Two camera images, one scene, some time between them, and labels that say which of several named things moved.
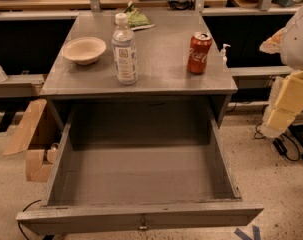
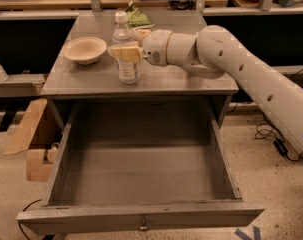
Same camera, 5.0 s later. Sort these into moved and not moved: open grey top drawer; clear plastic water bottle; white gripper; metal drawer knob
Moved: white gripper
Not moved: metal drawer knob; open grey top drawer; clear plastic water bottle
